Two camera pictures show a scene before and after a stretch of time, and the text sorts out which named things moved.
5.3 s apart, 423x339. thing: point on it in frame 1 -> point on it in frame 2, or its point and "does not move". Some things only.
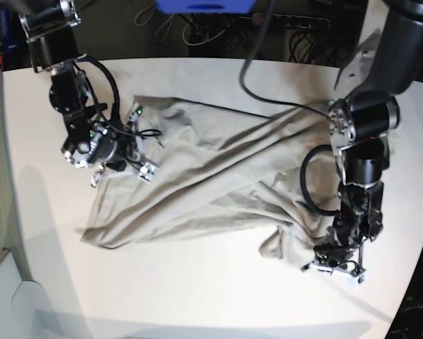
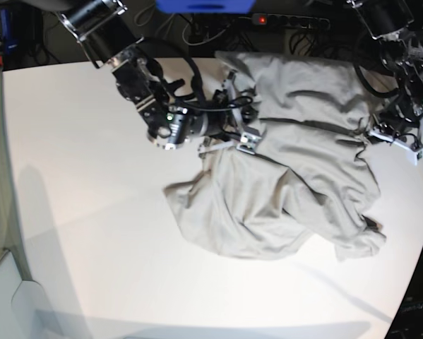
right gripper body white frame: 356,276 -> 376,132
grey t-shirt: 207,167 -> 305,181
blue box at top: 205,6 does not move
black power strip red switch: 293,21 does not move
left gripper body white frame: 112,169 -> 242,133
